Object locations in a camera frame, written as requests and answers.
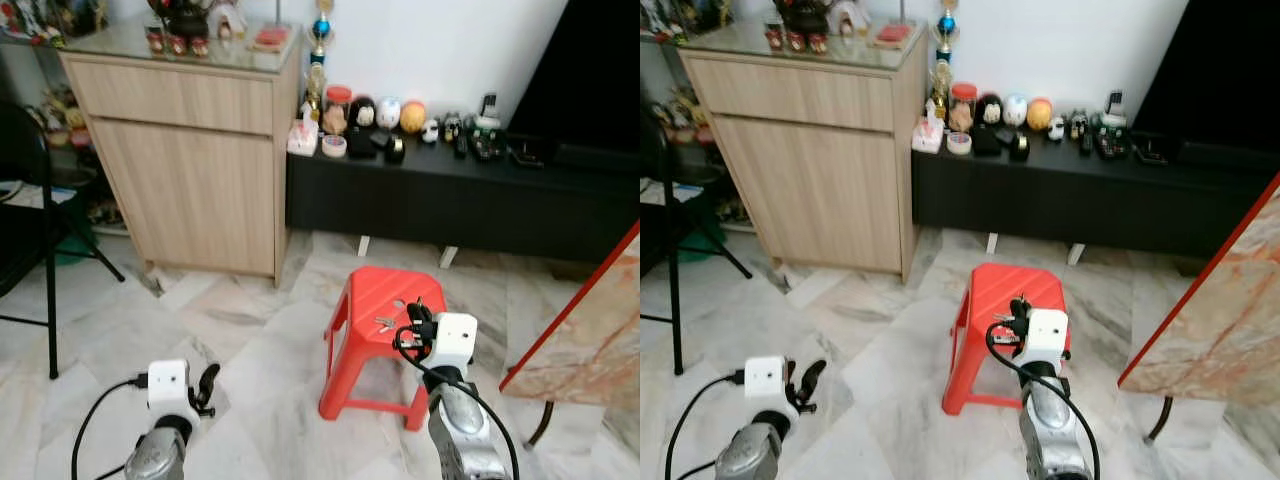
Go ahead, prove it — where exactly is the red plastic stool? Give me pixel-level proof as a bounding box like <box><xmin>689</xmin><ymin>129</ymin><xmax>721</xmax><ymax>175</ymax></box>
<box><xmin>942</xmin><ymin>262</ymin><xmax>1071</xmax><ymax>416</ymax></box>
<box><xmin>318</xmin><ymin>265</ymin><xmax>449</xmax><ymax>431</ymax></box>

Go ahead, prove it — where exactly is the black low tv bench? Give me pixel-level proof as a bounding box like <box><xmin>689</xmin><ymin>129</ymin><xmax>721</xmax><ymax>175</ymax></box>
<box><xmin>910</xmin><ymin>130</ymin><xmax>1280</xmax><ymax>261</ymax></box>
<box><xmin>285</xmin><ymin>135</ymin><xmax>641</xmax><ymax>264</ymax></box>

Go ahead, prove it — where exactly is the marble pattern folding table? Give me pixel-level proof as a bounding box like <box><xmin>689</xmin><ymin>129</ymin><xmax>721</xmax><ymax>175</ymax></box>
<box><xmin>1117</xmin><ymin>172</ymin><xmax>1280</xmax><ymax>443</ymax></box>
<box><xmin>498</xmin><ymin>220</ymin><xmax>641</xmax><ymax>448</ymax></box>

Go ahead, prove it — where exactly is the black metal folding chair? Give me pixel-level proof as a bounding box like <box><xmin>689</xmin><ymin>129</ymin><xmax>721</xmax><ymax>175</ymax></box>
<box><xmin>0</xmin><ymin>100</ymin><xmax>127</xmax><ymax>381</ymax></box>
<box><xmin>640</xmin><ymin>105</ymin><xmax>754</xmax><ymax>377</ymax></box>

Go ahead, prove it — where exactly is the glass jar with red lid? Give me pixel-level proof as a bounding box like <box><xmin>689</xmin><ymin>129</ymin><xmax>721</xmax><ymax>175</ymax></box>
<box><xmin>950</xmin><ymin>82</ymin><xmax>978</xmax><ymax>133</ymax></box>
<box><xmin>325</xmin><ymin>85</ymin><xmax>353</xmax><ymax>136</ymax></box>

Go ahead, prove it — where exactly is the light wooden cabinet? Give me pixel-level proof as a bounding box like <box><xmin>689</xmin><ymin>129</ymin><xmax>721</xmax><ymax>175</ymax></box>
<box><xmin>58</xmin><ymin>25</ymin><xmax>304</xmax><ymax>286</ymax></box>
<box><xmin>678</xmin><ymin>22</ymin><xmax>931</xmax><ymax>284</ymax></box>

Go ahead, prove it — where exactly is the small gold trophy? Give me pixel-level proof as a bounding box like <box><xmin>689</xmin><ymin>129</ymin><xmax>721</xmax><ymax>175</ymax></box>
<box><xmin>303</xmin><ymin>62</ymin><xmax>327</xmax><ymax>121</ymax></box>
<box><xmin>929</xmin><ymin>60</ymin><xmax>952</xmax><ymax>119</ymax></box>

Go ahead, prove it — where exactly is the tall blue gold trophy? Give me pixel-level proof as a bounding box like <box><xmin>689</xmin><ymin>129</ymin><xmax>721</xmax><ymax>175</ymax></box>
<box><xmin>935</xmin><ymin>0</ymin><xmax>959</xmax><ymax>61</ymax></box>
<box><xmin>312</xmin><ymin>0</ymin><xmax>335</xmax><ymax>63</ymax></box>

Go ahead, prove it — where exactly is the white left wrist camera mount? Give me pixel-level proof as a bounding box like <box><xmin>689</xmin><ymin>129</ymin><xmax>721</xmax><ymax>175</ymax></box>
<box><xmin>743</xmin><ymin>356</ymin><xmax>789</xmax><ymax>407</ymax></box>
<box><xmin>147</xmin><ymin>360</ymin><xmax>192</xmax><ymax>412</ymax></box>

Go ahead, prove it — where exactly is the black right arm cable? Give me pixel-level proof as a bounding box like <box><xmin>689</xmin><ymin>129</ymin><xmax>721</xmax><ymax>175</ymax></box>
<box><xmin>392</xmin><ymin>324</ymin><xmax>522</xmax><ymax>480</ymax></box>
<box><xmin>985</xmin><ymin>320</ymin><xmax>1102</xmax><ymax>480</ymax></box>

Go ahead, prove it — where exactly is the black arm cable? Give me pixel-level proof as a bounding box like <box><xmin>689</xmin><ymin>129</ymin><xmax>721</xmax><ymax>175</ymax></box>
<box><xmin>664</xmin><ymin>371</ymin><xmax>747</xmax><ymax>480</ymax></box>
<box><xmin>985</xmin><ymin>320</ymin><xmax>1102</xmax><ymax>480</ymax></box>
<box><xmin>392</xmin><ymin>324</ymin><xmax>522</xmax><ymax>480</ymax></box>
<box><xmin>71</xmin><ymin>374</ymin><xmax>151</xmax><ymax>480</ymax></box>

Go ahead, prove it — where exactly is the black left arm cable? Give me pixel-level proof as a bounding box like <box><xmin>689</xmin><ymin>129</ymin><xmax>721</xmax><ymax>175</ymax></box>
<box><xmin>664</xmin><ymin>371</ymin><xmax>747</xmax><ymax>480</ymax></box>
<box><xmin>71</xmin><ymin>374</ymin><xmax>151</xmax><ymax>480</ymax></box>

